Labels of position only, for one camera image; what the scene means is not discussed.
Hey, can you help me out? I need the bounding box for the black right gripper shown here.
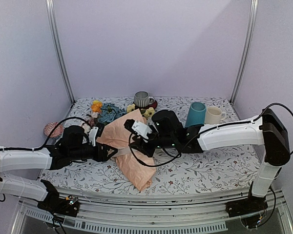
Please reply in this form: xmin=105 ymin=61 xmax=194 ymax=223
xmin=128 ymin=125 xmax=176 ymax=158

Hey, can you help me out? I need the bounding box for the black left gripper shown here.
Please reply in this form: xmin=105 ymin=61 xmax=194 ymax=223
xmin=69 ymin=142 xmax=119 ymax=162

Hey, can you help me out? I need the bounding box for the cream ribbon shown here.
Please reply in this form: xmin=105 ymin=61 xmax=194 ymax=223
xmin=108 ymin=147 xmax=131 ymax=157

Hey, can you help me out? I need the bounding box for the teal vase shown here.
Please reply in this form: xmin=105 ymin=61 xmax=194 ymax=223
xmin=185 ymin=102 xmax=206 ymax=127

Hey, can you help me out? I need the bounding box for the flower bouquet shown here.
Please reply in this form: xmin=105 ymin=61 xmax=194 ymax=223
xmin=89 ymin=100 xmax=156 ymax=194

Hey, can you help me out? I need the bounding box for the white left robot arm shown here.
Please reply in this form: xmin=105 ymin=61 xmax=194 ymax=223
xmin=0 ymin=125 xmax=118 ymax=217

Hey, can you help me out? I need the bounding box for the dark red saucer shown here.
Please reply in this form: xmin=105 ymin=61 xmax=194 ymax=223
xmin=146 ymin=100 xmax=158 ymax=110

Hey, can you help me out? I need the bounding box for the striped cup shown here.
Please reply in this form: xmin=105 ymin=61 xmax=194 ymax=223
xmin=134 ymin=91 xmax=155 ymax=108

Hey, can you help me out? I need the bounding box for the cream mug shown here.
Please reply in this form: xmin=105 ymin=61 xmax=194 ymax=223
xmin=205 ymin=106 xmax=227 ymax=124

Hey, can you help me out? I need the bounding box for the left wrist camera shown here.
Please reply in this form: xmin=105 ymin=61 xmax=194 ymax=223
xmin=88 ymin=122 xmax=105 ymax=147

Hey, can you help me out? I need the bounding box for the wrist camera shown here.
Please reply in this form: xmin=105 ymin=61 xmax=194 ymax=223
xmin=88 ymin=122 xmax=105 ymax=147
xmin=124 ymin=119 xmax=152 ymax=142

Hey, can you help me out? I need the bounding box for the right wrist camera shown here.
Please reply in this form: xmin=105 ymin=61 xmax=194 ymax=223
xmin=124 ymin=119 xmax=152 ymax=142

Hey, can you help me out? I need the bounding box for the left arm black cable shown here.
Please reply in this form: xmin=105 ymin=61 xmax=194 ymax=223
xmin=0 ymin=117 xmax=93 ymax=153

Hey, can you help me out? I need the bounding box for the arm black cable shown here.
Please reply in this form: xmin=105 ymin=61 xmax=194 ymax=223
xmin=128 ymin=102 xmax=293 ymax=227
xmin=0 ymin=117 xmax=93 ymax=153

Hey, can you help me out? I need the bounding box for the aluminium table front rail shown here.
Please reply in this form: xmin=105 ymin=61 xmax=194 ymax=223
xmin=11 ymin=187 xmax=293 ymax=234

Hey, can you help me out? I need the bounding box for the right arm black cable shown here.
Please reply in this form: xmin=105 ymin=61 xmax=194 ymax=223
xmin=128 ymin=102 xmax=293 ymax=227

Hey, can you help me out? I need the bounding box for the right aluminium frame post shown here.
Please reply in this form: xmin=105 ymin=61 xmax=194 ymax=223
xmin=230 ymin=0 xmax=259 ymax=106

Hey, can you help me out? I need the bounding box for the aluminium frame post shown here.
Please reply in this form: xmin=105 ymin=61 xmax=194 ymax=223
xmin=45 ymin=0 xmax=75 ymax=105
xmin=230 ymin=0 xmax=259 ymax=106

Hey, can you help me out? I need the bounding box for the left aluminium frame post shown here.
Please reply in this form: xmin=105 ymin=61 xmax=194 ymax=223
xmin=45 ymin=0 xmax=75 ymax=105

